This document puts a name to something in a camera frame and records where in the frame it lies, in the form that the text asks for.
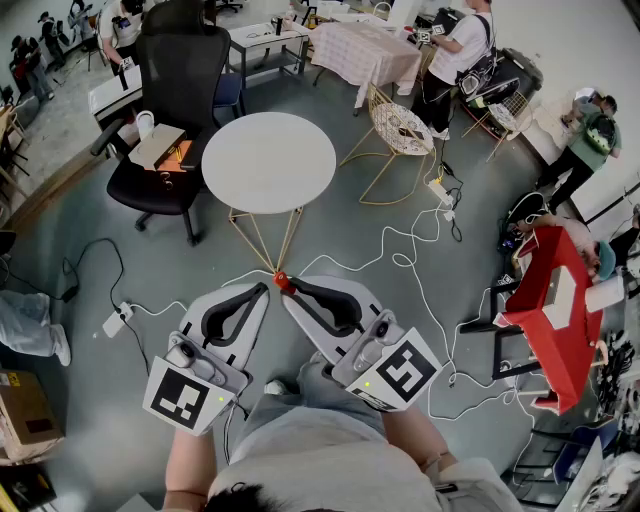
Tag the black frame side table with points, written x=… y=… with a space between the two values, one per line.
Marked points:
x=500 y=345

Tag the orange packet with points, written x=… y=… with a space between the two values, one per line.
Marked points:
x=180 y=152

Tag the person's grey shorts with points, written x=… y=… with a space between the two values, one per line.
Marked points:
x=320 y=390

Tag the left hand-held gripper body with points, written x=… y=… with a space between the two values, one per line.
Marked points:
x=175 y=395

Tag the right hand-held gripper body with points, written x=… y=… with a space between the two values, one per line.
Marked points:
x=405 y=372

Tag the small red object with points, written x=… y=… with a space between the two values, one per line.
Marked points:
x=281 y=281

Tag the white low desk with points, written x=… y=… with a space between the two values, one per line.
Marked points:
x=112 y=92

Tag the white cup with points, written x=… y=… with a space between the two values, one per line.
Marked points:
x=145 y=124

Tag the white power strip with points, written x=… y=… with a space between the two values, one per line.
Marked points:
x=116 y=320
x=440 y=192

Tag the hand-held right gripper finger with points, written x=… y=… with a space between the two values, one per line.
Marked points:
x=350 y=287
x=312 y=330

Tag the person's left forearm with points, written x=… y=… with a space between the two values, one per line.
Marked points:
x=187 y=465

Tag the table with red cloth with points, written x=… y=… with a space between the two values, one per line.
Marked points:
x=545 y=345

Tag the table with pink checked cloth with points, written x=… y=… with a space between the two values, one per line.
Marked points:
x=365 y=50

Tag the black office chair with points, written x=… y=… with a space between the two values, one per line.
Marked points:
x=180 y=85

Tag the black suitcase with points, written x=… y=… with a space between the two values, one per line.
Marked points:
x=525 y=70

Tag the person's grey shirt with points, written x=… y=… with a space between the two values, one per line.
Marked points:
x=325 y=465

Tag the round white table gold legs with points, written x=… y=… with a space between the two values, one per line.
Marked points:
x=267 y=160

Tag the brown cardboard box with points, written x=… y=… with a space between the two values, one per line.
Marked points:
x=25 y=415

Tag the blue seat chair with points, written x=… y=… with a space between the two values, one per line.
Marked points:
x=227 y=90

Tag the flat cardboard box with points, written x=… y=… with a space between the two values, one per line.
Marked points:
x=155 y=145

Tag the person's right forearm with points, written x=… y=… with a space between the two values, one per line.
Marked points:
x=417 y=435

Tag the black phone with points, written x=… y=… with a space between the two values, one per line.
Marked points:
x=411 y=134

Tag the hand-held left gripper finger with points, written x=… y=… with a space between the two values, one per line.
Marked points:
x=200 y=305
x=252 y=335

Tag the white box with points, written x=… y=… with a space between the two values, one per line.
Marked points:
x=560 y=300

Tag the white desk grey frame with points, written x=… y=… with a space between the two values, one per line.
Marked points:
x=265 y=35

